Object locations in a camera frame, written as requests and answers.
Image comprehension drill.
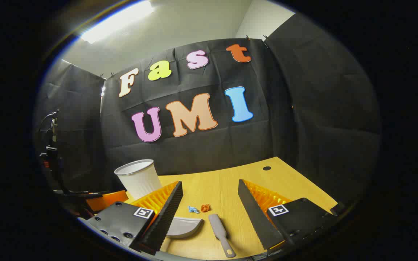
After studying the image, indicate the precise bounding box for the yellow wooden desktop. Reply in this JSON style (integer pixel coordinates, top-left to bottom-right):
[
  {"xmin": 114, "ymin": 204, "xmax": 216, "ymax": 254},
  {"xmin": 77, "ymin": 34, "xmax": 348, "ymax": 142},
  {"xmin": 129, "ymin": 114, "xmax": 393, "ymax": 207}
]
[{"xmin": 122, "ymin": 157, "xmax": 338, "ymax": 261}]

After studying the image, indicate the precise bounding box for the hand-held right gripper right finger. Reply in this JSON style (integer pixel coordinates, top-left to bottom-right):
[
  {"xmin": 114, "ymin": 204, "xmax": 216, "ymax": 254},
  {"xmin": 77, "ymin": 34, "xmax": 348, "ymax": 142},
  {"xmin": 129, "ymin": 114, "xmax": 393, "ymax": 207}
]
[{"xmin": 237, "ymin": 179, "xmax": 346, "ymax": 251}]

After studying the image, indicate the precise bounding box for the grey plastic dustpan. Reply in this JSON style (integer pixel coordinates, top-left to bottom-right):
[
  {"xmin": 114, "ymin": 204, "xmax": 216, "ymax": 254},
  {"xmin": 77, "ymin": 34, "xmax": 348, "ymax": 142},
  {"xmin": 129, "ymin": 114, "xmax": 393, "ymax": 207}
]
[{"xmin": 160, "ymin": 216, "xmax": 204, "ymax": 253}]

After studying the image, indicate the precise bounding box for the small grey broom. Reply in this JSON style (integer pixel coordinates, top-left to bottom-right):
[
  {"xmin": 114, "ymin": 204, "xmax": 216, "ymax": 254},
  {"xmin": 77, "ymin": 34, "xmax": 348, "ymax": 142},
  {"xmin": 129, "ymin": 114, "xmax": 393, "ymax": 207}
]
[{"xmin": 208, "ymin": 214, "xmax": 237, "ymax": 258}]

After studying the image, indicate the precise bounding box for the white ribbed garbage bin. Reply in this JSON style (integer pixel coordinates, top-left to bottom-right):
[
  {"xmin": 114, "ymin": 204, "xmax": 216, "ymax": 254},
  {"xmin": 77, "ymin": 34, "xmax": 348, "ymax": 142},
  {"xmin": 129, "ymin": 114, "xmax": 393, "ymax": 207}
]
[{"xmin": 114, "ymin": 159, "xmax": 163, "ymax": 201}]

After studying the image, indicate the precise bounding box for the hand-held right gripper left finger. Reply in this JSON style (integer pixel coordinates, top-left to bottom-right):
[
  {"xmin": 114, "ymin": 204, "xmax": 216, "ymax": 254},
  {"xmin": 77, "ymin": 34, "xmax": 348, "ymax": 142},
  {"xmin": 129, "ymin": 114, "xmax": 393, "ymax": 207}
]
[{"xmin": 86, "ymin": 181, "xmax": 184, "ymax": 256}]

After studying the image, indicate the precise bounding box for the ceiling light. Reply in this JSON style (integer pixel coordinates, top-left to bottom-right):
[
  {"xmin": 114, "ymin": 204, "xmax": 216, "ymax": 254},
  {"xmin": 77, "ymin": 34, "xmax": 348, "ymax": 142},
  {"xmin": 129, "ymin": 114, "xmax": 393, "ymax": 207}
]
[{"xmin": 80, "ymin": 0, "xmax": 155, "ymax": 44}]

